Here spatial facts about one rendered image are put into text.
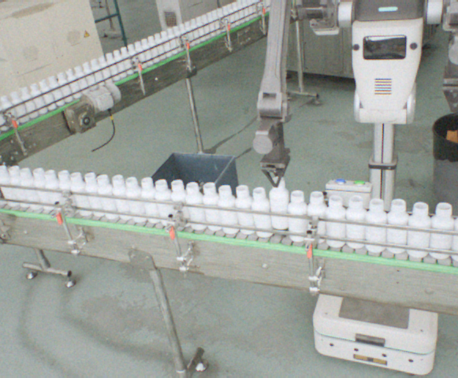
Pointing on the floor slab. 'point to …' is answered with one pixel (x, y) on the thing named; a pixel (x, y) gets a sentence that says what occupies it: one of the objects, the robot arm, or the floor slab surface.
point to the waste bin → (456, 164)
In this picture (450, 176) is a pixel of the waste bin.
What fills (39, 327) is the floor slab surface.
